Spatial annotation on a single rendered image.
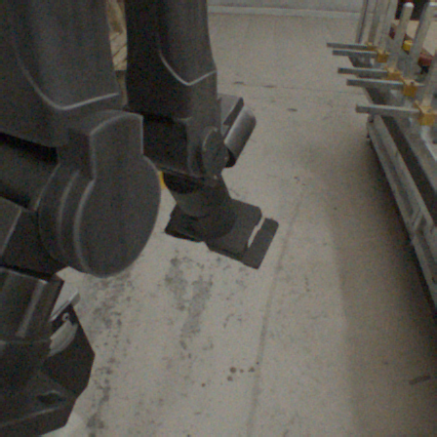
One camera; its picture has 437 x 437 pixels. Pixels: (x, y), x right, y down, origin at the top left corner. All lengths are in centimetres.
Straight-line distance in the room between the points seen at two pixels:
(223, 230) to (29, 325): 28
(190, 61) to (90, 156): 13
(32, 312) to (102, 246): 5
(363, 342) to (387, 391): 22
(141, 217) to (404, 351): 159
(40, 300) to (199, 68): 20
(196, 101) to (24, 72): 14
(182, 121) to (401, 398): 148
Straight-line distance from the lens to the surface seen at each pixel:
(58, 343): 46
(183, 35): 28
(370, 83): 177
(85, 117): 20
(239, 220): 45
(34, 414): 23
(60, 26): 20
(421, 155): 156
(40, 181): 22
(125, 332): 167
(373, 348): 171
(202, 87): 30
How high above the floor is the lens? 138
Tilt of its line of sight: 41 degrees down
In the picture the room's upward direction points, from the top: straight up
